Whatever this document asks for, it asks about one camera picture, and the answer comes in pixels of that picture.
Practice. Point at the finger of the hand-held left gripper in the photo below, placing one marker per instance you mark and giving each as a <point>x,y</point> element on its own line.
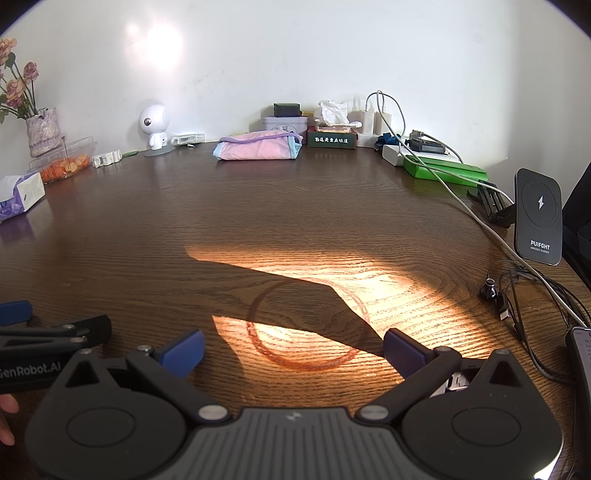
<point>14,313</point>
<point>55,334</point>

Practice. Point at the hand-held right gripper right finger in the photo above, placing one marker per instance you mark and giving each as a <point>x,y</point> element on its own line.
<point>405,353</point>

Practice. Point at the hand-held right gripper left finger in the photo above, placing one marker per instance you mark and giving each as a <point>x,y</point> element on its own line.
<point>183,353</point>

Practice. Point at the pink and blue clothes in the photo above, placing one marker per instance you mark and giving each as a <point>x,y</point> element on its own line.
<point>258,146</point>

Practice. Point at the person's left hand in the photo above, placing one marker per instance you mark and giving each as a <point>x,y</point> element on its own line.
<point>7,406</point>

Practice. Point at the small black adapter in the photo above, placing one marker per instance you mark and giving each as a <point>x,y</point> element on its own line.
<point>488,290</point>

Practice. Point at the purple white tissue pack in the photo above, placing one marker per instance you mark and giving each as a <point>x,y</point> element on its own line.
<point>21,194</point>

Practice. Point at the clear plastic snack container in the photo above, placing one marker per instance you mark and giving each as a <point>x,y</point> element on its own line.
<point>64,166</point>

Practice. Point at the black phone stand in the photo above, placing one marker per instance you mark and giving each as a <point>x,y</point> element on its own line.
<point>491,201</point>

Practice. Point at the white clip gadget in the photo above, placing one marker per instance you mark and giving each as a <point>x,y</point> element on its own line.
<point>106,158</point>

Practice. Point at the purple white vase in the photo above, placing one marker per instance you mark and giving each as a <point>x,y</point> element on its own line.
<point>42,131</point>

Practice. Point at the white power bank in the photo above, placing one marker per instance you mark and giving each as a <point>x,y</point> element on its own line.
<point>396,154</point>

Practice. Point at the black electronic device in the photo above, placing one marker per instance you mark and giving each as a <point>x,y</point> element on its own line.
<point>427,145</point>

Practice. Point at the blue plug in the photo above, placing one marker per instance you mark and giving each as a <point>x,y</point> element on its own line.
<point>387,140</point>

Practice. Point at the white flat gadget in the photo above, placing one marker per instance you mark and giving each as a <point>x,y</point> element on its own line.
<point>188,138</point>

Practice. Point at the white power strip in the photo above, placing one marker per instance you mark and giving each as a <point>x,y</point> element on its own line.
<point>367,140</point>

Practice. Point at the black monitor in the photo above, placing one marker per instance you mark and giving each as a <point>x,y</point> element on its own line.
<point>579,221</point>

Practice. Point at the pink dried roses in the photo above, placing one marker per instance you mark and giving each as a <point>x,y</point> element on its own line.
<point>16,87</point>

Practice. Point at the dark green tissue box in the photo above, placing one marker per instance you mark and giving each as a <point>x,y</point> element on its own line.
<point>331,139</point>

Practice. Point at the white charger adapter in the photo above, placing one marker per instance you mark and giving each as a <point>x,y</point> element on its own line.
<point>362,121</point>
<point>384,122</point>

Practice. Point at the grey tin box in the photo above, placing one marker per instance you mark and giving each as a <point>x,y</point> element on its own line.
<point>285,123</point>

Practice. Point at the white tissue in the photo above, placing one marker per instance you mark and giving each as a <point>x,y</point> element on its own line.
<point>332,111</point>

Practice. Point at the black charger block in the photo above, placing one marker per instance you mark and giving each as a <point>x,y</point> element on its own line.
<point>286,110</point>

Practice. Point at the white robot-shaped camera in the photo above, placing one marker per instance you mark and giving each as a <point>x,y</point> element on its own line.
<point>154,124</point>

